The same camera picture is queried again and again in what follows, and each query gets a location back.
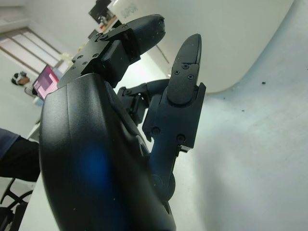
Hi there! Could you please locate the person wearing white headset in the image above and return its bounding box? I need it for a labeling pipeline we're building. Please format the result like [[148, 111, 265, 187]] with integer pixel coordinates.
[[11, 71, 35, 97]]

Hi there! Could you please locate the black wall screen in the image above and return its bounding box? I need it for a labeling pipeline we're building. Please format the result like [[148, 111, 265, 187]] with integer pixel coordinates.
[[88, 0, 113, 24]]

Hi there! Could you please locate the dark clothed seated person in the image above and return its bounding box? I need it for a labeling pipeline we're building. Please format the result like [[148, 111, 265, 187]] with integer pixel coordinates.
[[0, 128, 40, 182]]

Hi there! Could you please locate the monitor with pink screen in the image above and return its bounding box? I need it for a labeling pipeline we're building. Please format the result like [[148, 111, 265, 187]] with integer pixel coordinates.
[[33, 64, 60, 100]]

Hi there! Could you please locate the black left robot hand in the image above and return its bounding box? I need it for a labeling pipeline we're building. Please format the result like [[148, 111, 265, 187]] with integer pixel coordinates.
[[38, 14, 207, 231]]

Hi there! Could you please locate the black office chair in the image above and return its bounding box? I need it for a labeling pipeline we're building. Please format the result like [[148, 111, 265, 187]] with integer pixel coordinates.
[[0, 177, 34, 231]]

